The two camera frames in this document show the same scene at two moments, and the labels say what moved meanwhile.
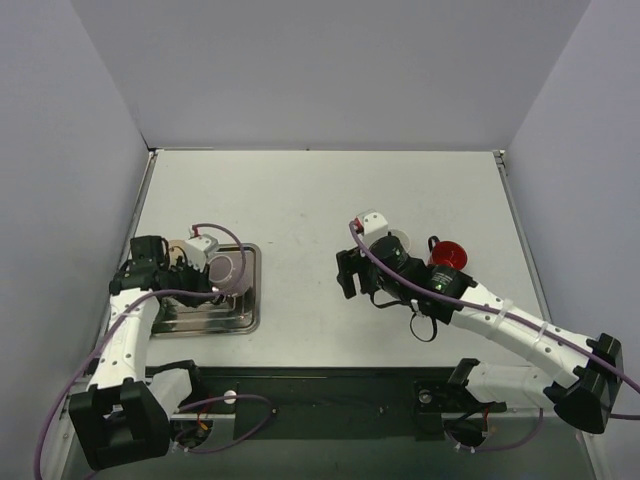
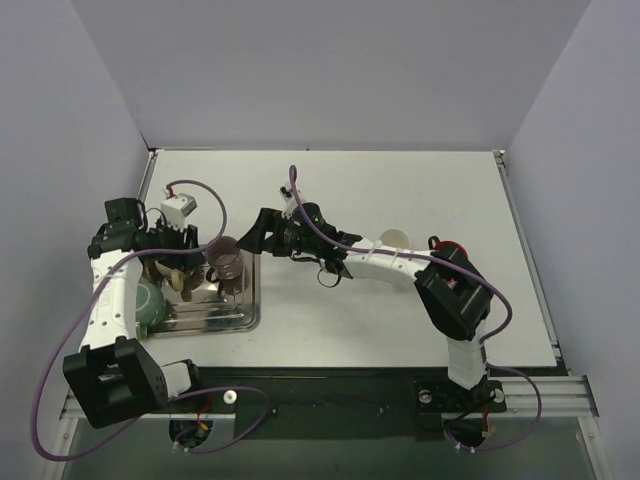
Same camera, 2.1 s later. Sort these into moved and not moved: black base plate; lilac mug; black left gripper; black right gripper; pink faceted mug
Moved: lilac mug; black right gripper; black left gripper
Not moved: pink faceted mug; black base plate
